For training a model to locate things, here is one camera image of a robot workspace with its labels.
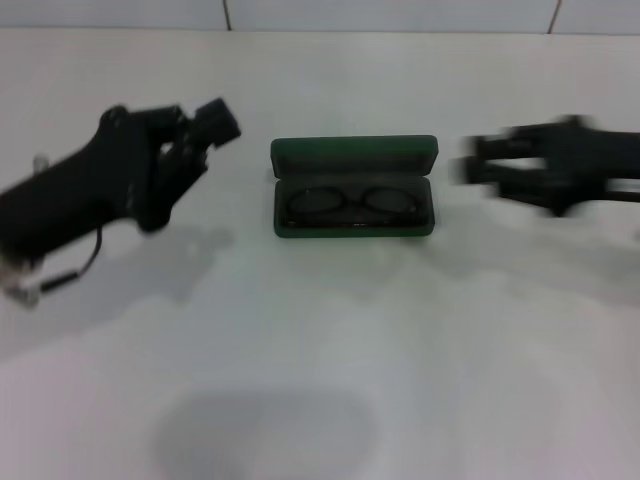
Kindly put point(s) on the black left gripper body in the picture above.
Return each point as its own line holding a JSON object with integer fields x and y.
{"x": 90, "y": 195}

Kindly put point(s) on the green glasses case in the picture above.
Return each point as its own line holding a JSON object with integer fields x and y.
{"x": 350, "y": 150}

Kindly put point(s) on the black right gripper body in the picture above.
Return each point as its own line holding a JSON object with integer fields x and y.
{"x": 590, "y": 165}

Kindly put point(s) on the silver left gripper connector stud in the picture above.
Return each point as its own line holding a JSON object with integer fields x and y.
{"x": 41, "y": 165}

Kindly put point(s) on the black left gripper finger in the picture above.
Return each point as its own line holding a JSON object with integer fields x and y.
{"x": 215, "y": 122}
{"x": 185, "y": 157}

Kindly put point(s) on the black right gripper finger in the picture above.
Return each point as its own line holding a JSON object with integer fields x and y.
{"x": 490, "y": 175}
{"x": 505, "y": 142}

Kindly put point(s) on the black thin-framed glasses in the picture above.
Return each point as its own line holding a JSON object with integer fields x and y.
{"x": 350, "y": 205}

